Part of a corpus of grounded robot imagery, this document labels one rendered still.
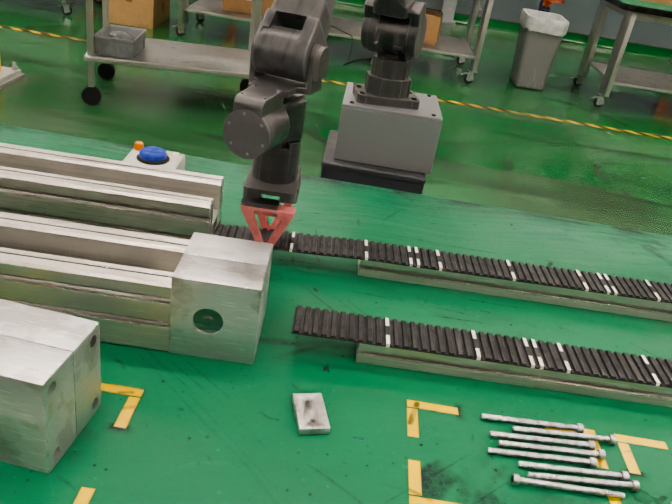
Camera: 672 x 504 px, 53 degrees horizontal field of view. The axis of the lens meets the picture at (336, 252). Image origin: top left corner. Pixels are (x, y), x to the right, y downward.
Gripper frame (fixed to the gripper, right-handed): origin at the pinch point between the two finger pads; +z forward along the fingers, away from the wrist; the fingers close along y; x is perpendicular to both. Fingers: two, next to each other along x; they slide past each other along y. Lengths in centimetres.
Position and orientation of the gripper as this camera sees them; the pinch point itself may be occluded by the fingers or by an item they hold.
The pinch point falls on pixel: (266, 238)
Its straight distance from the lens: 91.7
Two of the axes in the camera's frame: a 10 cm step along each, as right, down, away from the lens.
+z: -1.5, 8.7, 4.7
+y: -0.3, 4.7, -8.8
